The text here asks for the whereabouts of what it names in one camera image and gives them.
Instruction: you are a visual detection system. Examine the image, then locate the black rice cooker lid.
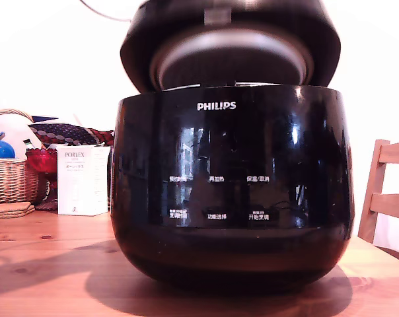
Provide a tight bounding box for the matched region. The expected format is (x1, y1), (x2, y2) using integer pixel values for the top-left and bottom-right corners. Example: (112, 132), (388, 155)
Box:
(119, 0), (342, 94)

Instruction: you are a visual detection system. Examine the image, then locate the black Philips rice cooker body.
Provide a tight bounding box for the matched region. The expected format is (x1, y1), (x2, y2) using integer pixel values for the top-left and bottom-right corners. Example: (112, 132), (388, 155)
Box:
(109, 84), (356, 295)

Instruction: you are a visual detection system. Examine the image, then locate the white Porlex box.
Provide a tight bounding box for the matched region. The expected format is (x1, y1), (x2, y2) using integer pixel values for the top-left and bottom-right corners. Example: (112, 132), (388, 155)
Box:
(56, 145), (112, 217)

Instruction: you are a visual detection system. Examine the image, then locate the dark patterned cloth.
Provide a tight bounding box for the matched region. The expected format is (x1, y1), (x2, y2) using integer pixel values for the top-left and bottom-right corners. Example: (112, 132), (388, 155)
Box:
(28, 122), (116, 149)

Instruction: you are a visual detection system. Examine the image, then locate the red glass bowl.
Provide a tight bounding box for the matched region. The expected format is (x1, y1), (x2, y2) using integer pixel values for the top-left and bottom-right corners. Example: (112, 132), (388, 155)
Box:
(25, 148), (59, 205)

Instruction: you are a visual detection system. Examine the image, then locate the white cloth bag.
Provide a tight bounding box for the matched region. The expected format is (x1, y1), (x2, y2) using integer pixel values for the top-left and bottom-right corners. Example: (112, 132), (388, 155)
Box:
(0, 114), (44, 160)

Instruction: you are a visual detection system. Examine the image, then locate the woven wicker basket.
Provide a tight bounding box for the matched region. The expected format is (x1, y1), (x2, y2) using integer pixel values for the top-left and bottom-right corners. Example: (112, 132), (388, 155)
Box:
(0, 108), (40, 206)

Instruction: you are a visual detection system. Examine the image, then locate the wooden chair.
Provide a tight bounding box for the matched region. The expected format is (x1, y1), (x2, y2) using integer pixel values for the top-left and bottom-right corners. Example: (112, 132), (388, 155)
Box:
(357, 139), (399, 246)

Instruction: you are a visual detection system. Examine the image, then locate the cork coaster stack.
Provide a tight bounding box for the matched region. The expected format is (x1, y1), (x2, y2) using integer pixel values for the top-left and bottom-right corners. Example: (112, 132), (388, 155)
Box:
(0, 201), (36, 219)

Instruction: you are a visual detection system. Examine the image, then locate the blue ball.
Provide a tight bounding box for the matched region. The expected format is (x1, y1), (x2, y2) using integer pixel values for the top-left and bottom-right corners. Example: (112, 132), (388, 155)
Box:
(0, 140), (17, 160)

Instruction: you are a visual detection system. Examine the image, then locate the thin black cable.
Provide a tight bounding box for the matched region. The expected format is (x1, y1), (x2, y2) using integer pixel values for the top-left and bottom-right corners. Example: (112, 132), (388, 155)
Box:
(79, 0), (133, 22)

